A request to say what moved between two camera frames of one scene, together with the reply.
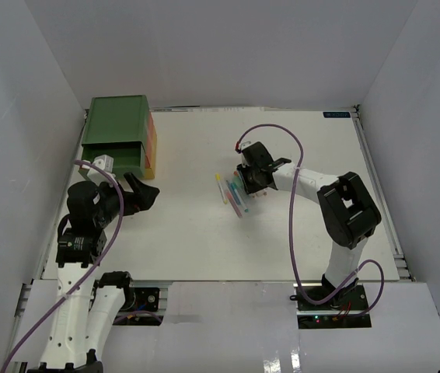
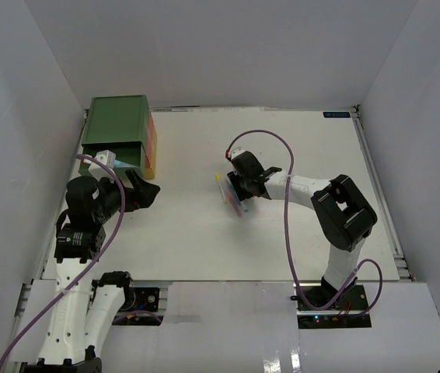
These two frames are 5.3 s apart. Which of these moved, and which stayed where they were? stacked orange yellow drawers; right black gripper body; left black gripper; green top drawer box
Moved: right black gripper body
Stayed: left black gripper; stacked orange yellow drawers; green top drawer box
